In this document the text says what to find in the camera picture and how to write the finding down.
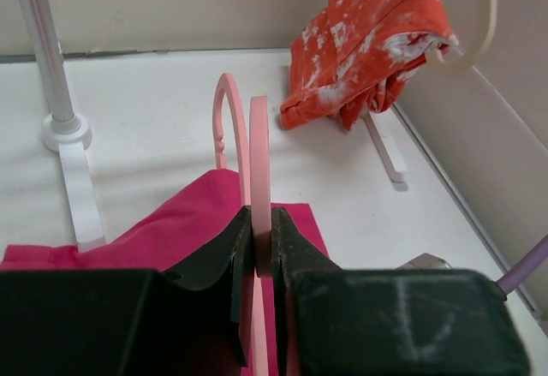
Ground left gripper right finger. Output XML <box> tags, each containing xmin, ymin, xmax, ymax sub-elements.
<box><xmin>271</xmin><ymin>206</ymin><xmax>342</xmax><ymax>372</ymax></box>

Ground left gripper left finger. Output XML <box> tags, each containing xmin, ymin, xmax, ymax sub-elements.
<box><xmin>163</xmin><ymin>206</ymin><xmax>253</xmax><ymax>367</ymax></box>

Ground magenta pink trousers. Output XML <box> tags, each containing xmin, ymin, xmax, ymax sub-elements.
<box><xmin>1</xmin><ymin>169</ymin><xmax>328</xmax><ymax>375</ymax></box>

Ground pink plastic hanger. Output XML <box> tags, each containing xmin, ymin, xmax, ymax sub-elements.
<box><xmin>212</xmin><ymin>72</ymin><xmax>301</xmax><ymax>376</ymax></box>

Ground beige wooden hanger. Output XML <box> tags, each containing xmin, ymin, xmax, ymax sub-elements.
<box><xmin>423</xmin><ymin>0</ymin><xmax>498</xmax><ymax>78</ymax></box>

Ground white clothes rack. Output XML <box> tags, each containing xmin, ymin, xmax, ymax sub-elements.
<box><xmin>8</xmin><ymin>0</ymin><xmax>412</xmax><ymax>253</ymax></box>

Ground orange floral garment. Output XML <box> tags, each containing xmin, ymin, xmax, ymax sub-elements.
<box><xmin>279</xmin><ymin>0</ymin><xmax>458</xmax><ymax>130</ymax></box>

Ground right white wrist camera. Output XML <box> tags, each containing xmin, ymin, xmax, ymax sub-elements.
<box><xmin>397</xmin><ymin>253</ymin><xmax>452</xmax><ymax>270</ymax></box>

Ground metal side rail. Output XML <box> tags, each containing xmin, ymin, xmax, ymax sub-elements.
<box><xmin>391</xmin><ymin>101</ymin><xmax>548</xmax><ymax>321</ymax></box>

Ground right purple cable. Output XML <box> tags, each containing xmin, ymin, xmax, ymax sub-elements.
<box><xmin>494</xmin><ymin>234</ymin><xmax>548</xmax><ymax>304</ymax></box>

